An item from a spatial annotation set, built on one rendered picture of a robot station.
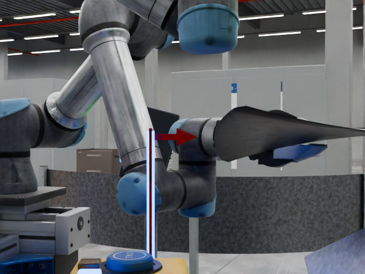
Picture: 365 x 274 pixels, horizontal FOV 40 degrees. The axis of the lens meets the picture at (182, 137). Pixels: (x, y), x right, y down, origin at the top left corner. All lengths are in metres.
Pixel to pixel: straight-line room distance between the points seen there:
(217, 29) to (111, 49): 0.39
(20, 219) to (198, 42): 0.76
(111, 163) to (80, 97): 6.30
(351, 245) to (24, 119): 0.84
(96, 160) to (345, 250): 7.02
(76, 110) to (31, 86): 9.55
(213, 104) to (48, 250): 6.10
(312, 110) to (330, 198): 4.11
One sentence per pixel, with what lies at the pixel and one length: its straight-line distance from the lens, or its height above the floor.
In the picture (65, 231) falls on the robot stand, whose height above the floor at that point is 0.96.
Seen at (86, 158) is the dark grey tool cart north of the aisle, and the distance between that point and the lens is 7.74.
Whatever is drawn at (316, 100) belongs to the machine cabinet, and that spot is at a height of 1.58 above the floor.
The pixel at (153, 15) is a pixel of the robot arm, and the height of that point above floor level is 1.36.
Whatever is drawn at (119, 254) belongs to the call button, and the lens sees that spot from 0.45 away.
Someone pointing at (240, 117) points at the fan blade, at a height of 1.20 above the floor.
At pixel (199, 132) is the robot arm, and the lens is 0.94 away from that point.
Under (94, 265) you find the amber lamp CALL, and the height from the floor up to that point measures 1.08.
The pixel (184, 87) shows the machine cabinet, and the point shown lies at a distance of 7.39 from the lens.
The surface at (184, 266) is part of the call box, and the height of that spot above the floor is 1.07.
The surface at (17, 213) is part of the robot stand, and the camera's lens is 1.25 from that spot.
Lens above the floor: 1.19
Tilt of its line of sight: 1 degrees down
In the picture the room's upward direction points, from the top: straight up
